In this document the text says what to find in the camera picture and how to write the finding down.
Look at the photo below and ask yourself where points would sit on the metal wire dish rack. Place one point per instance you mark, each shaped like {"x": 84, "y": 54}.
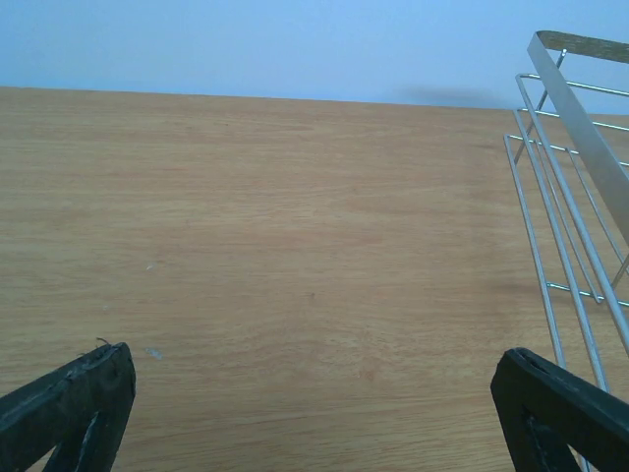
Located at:
{"x": 570, "y": 170}

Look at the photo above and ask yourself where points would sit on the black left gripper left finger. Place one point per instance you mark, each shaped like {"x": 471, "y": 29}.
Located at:
{"x": 77, "y": 413}

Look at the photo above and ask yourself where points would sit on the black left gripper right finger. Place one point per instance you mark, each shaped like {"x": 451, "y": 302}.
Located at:
{"x": 546, "y": 414}

